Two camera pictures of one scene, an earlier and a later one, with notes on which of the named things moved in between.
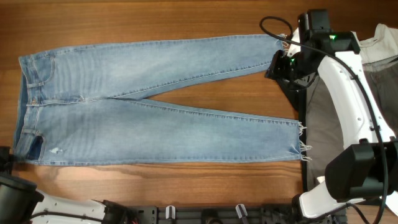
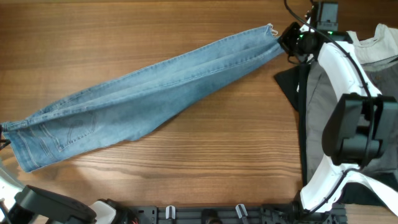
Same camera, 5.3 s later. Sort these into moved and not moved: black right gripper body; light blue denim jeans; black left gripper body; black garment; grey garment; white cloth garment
Moved: black left gripper body; light blue denim jeans; black right gripper body
Not moved: white cloth garment; black garment; grey garment
